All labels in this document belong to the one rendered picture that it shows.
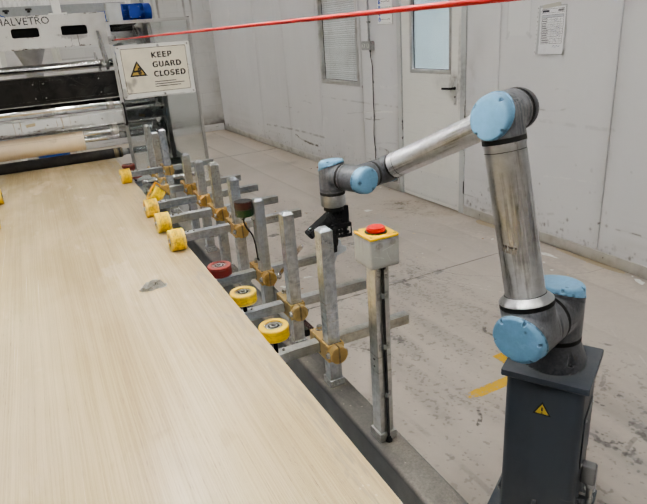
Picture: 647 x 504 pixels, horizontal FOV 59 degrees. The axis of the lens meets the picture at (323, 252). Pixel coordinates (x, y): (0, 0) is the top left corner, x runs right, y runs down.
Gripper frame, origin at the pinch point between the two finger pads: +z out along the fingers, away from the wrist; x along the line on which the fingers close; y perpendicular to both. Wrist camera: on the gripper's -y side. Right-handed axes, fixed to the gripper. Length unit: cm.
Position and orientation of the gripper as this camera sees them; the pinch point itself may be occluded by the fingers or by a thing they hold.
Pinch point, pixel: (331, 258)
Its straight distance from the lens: 213.0
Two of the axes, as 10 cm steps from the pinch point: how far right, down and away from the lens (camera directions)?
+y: 8.9, -2.2, 3.9
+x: -4.4, -3.0, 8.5
